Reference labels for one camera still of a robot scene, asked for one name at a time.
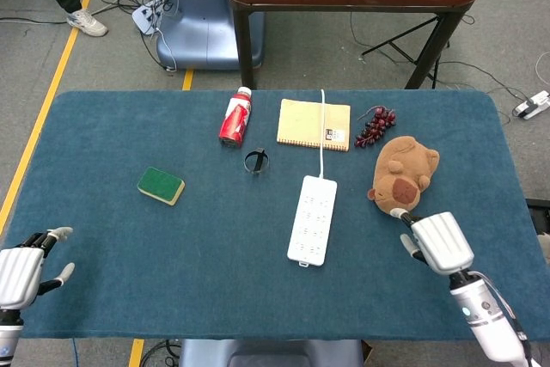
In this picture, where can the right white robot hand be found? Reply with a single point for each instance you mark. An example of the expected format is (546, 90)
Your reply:
(442, 242)

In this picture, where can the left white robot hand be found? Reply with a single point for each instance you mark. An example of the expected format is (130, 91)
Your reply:
(19, 272)

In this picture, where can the grey-blue own robot base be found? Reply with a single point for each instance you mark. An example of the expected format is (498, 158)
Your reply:
(266, 354)

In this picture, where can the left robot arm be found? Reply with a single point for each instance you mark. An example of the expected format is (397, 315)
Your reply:
(7, 341)

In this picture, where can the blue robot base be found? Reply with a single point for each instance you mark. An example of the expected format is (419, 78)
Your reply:
(206, 19)

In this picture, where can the white floor strip with plugs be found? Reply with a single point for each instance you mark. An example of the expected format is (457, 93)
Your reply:
(533, 107)

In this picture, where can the white floor power strip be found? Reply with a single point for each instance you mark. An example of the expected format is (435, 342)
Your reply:
(144, 19)

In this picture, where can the brown plush capybara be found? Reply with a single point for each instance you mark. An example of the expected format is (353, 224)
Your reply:
(399, 169)

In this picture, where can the black equipment box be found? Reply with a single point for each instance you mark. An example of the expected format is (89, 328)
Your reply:
(539, 221)

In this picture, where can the dark red grape bunch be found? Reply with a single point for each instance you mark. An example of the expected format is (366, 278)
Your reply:
(376, 126)

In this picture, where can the blue tablecloth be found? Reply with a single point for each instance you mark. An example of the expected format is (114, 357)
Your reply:
(172, 255)

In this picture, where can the green and yellow sponge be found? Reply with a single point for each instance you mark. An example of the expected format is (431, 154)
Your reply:
(160, 184)

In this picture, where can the yellow spiral notebook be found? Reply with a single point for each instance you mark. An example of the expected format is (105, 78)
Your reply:
(301, 124)

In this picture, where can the red and white bottle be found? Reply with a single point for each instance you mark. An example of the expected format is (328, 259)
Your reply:
(235, 122)

